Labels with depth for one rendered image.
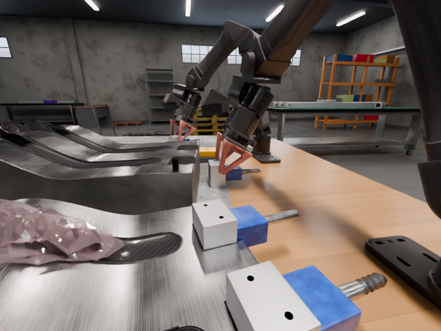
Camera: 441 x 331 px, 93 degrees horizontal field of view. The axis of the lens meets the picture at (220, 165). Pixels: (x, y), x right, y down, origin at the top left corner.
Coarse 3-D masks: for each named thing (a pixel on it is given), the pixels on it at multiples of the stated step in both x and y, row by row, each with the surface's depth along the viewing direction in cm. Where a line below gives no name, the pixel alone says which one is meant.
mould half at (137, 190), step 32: (0, 160) 30; (32, 160) 33; (96, 160) 41; (0, 192) 31; (32, 192) 32; (64, 192) 32; (96, 192) 32; (128, 192) 32; (160, 192) 33; (192, 192) 33
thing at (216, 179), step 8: (208, 160) 51; (216, 160) 51; (216, 168) 47; (240, 168) 49; (216, 176) 48; (224, 176) 48; (232, 176) 49; (240, 176) 49; (216, 184) 49; (224, 184) 49
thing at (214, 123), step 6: (228, 114) 571; (210, 120) 533; (216, 120) 503; (222, 120) 577; (192, 126) 500; (198, 126) 567; (204, 126) 570; (210, 126) 572; (216, 126) 509; (198, 132) 567; (204, 132) 570; (210, 132) 570; (216, 132) 511
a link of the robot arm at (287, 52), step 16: (288, 0) 33; (304, 0) 31; (320, 0) 30; (336, 0) 30; (288, 16) 34; (304, 16) 32; (320, 16) 33; (272, 32) 37; (288, 32) 34; (304, 32) 35; (256, 48) 40; (272, 48) 37; (288, 48) 37; (256, 64) 41; (272, 64) 40; (288, 64) 42
